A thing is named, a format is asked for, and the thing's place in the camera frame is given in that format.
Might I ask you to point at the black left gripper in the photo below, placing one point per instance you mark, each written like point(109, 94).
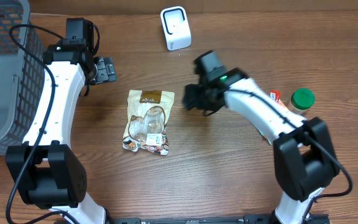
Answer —
point(105, 70)

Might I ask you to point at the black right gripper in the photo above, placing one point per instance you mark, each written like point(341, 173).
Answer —
point(192, 101)

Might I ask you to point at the brown snack bag red label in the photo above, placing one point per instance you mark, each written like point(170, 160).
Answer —
point(147, 116)

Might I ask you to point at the red stick packet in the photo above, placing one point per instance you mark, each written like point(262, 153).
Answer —
point(275, 95)

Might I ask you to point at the teal tissue pack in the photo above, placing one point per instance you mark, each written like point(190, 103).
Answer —
point(264, 137)

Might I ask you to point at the green lid jar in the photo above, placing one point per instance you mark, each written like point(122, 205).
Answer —
point(301, 100)

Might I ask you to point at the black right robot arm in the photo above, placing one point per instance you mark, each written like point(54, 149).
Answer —
point(304, 158)

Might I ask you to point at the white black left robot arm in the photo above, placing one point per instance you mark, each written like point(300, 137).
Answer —
point(45, 171)

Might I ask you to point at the white barcode scanner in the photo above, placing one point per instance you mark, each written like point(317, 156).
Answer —
point(176, 28)

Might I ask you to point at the grey plastic mesh basket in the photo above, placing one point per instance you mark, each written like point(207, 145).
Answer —
point(21, 77)

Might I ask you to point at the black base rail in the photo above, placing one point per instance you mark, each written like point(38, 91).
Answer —
point(194, 220)

